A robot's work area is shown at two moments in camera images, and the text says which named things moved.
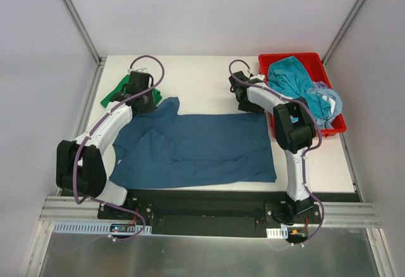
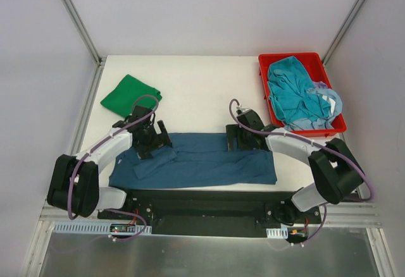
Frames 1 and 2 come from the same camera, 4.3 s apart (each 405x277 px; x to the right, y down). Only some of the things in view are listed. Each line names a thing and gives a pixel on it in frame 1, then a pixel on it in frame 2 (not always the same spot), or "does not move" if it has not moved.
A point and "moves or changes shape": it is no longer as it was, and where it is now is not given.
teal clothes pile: [287, 76] does not move
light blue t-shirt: [335, 102] does not move
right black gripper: [240, 93] -> [236, 138]
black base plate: [209, 212] does not move
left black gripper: [147, 102] -> [153, 144]
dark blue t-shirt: [162, 147] moves or changes shape
